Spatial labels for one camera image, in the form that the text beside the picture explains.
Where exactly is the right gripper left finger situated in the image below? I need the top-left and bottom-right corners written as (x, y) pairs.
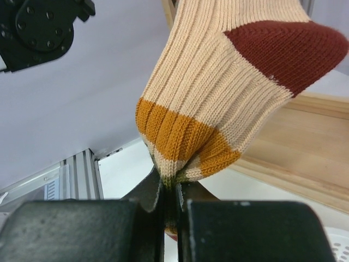
top-left (1, 169), bottom-right (164, 261)

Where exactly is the wooden clothes rack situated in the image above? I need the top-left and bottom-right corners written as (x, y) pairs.
top-left (160, 0), bottom-right (349, 213)

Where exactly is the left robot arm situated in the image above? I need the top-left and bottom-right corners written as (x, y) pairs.
top-left (1, 0), bottom-right (95, 73)

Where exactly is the white perforated plastic basket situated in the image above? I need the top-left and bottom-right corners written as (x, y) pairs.
top-left (324, 227), bottom-right (349, 262)

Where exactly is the beige striped sock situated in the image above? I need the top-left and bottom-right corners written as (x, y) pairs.
top-left (135, 0), bottom-right (349, 235)

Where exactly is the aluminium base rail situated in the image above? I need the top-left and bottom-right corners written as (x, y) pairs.
top-left (0, 147), bottom-right (123, 216)

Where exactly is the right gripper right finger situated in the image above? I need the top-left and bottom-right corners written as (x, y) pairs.
top-left (176, 182), bottom-right (335, 261)

